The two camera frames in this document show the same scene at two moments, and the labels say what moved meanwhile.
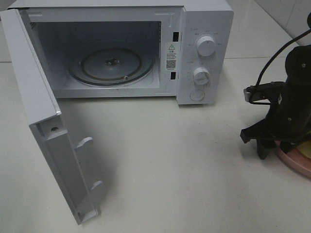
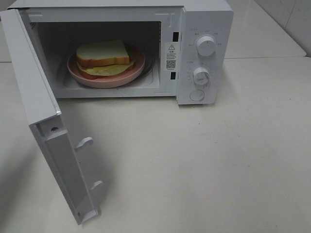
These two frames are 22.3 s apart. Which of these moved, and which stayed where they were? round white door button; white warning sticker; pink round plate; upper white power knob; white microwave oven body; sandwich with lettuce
Moved: sandwich with lettuce; pink round plate
Stayed: round white door button; upper white power knob; white warning sticker; white microwave oven body
